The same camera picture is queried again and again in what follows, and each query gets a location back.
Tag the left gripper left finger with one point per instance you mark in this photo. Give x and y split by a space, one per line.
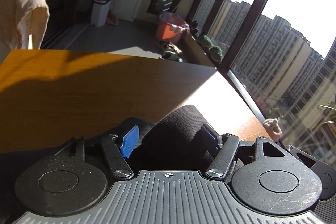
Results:
63 183

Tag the pink plastic bucket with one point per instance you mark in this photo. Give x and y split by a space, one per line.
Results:
171 27

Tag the green round cactus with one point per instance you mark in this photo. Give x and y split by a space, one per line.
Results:
215 52
205 41

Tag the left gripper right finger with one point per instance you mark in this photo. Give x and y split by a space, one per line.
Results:
261 174

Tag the beige cloth on chair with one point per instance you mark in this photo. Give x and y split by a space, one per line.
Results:
23 23

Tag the dark knitted garment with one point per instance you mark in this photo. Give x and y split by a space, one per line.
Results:
169 185

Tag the pair of slippers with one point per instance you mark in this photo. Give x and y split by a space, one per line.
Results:
170 52

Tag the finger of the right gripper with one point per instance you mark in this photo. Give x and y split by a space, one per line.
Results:
325 172

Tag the white trash bin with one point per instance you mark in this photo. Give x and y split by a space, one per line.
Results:
99 12

